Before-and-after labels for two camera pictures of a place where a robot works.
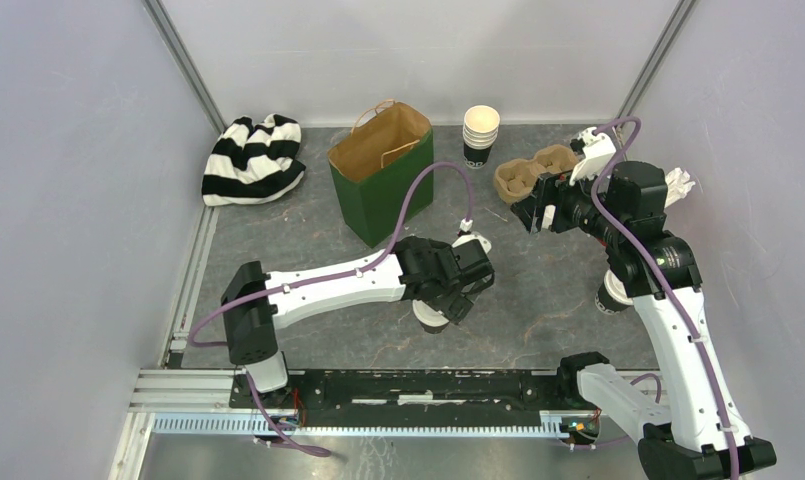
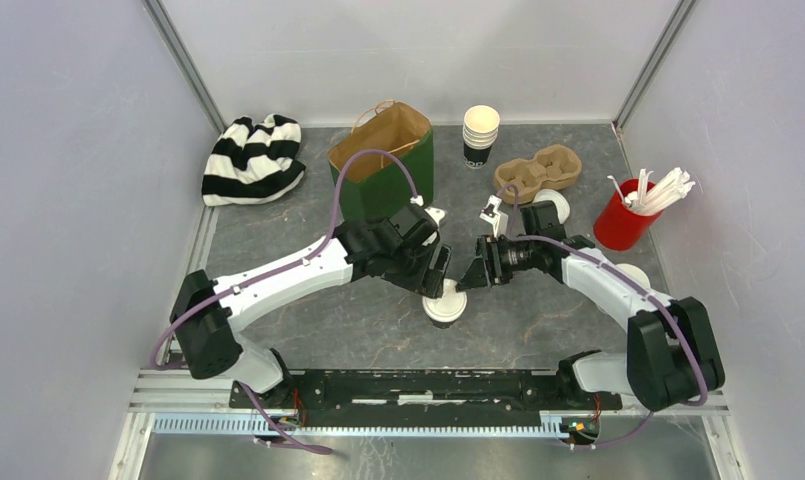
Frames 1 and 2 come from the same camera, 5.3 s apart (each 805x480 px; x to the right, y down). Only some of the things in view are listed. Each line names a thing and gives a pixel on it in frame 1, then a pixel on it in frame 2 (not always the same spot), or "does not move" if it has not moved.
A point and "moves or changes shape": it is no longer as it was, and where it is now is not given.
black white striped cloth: x=253 y=163 does not move
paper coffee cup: x=430 y=320 moves or changes shape
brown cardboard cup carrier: x=514 y=178 does not move
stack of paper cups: x=480 y=131 does not move
